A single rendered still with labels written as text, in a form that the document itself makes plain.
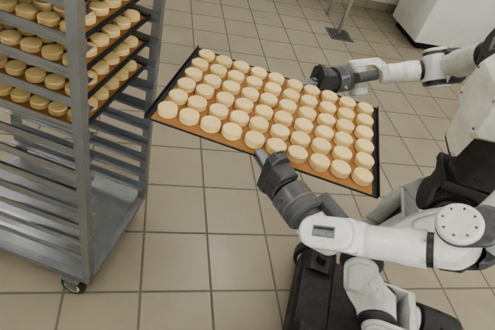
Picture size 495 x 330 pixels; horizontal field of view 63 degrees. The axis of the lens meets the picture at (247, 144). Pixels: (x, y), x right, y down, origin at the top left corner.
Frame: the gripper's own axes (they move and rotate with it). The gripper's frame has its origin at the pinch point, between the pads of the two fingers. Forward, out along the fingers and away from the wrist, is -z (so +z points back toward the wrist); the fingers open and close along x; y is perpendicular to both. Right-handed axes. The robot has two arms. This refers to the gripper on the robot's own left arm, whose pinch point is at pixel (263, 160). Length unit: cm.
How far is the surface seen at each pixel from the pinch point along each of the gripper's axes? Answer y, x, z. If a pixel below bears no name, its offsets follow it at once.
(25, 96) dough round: 44, -13, -53
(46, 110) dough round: 39, -15, -48
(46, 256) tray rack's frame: 45, -86, -48
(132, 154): 6, -60, -67
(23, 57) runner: 43, 4, -46
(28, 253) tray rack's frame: 51, -86, -51
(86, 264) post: 34, -74, -32
